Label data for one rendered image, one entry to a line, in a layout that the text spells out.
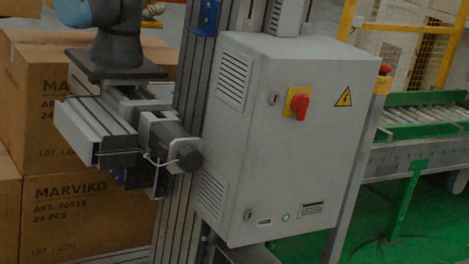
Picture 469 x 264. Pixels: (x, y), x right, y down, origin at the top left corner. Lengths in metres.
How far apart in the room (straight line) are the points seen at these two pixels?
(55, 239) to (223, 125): 1.06
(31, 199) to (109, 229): 0.34
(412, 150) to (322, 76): 1.71
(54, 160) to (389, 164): 1.58
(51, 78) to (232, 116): 0.80
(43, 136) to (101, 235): 0.49
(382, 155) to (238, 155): 1.58
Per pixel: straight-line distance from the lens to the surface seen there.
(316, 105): 1.31
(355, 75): 1.36
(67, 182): 2.10
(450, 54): 4.20
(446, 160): 3.22
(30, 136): 1.99
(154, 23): 2.06
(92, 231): 2.25
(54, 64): 1.92
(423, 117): 3.64
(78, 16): 1.46
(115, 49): 1.60
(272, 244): 2.58
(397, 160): 2.90
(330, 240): 2.55
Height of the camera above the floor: 1.50
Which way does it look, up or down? 21 degrees down
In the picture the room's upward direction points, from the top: 11 degrees clockwise
